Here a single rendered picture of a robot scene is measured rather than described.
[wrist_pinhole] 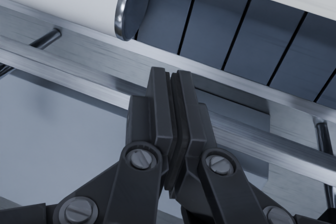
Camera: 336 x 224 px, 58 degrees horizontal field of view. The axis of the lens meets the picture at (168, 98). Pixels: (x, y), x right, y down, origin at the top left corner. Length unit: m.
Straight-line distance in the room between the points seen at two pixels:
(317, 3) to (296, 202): 0.29
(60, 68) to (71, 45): 0.16
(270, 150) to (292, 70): 0.08
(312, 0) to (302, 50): 0.06
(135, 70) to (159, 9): 0.11
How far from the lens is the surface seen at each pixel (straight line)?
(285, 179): 0.40
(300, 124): 0.34
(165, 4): 0.24
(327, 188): 0.28
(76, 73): 0.20
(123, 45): 0.27
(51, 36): 0.35
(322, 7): 0.20
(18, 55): 0.21
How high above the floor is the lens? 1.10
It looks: 52 degrees down
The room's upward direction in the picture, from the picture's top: 153 degrees counter-clockwise
